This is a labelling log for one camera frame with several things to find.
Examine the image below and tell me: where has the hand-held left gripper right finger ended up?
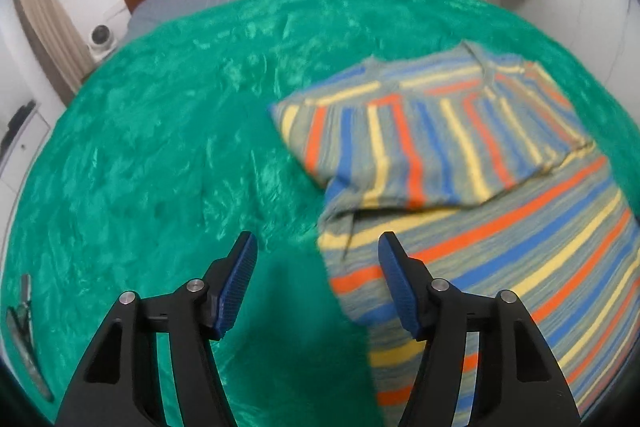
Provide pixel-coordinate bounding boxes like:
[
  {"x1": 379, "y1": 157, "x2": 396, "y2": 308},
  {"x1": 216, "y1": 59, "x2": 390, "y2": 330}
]
[{"x1": 377, "y1": 231, "x2": 583, "y2": 427}]

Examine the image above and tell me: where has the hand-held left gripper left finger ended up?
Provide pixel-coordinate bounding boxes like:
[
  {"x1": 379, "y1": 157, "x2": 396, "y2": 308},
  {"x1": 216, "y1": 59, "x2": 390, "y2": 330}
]
[{"x1": 56, "y1": 231, "x2": 259, "y2": 427}]

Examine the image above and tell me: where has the striped knit sweater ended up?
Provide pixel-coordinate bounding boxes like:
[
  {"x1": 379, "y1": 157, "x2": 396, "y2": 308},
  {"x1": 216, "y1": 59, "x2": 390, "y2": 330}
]
[{"x1": 268, "y1": 39, "x2": 640, "y2": 423}]

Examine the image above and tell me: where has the green velvet blanket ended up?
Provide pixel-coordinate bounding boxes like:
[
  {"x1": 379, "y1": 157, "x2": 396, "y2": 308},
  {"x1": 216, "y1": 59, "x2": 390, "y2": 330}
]
[{"x1": 0, "y1": 0, "x2": 640, "y2": 427}]

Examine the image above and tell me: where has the black smartphone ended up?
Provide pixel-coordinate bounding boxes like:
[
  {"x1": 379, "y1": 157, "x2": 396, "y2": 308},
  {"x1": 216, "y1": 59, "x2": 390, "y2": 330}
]
[{"x1": 6, "y1": 307, "x2": 54, "y2": 403}]

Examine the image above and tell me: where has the white window bench with drawers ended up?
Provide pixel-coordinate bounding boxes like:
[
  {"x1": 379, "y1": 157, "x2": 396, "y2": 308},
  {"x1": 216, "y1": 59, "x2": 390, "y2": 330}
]
[{"x1": 0, "y1": 99, "x2": 56, "y2": 198}]

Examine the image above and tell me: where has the small white fan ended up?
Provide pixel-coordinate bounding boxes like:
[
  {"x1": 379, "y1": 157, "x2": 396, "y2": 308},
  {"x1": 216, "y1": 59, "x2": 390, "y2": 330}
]
[{"x1": 89, "y1": 24, "x2": 120, "y2": 58}]

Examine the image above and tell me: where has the beige curtain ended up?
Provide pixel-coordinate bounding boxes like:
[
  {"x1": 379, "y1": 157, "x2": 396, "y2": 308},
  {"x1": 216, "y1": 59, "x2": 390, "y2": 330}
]
[{"x1": 11, "y1": 0, "x2": 96, "y2": 94}]

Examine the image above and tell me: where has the white wardrobe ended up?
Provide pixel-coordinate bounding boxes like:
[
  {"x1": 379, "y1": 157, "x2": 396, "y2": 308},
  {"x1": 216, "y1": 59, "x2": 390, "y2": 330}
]
[{"x1": 507, "y1": 0, "x2": 640, "y2": 108}]

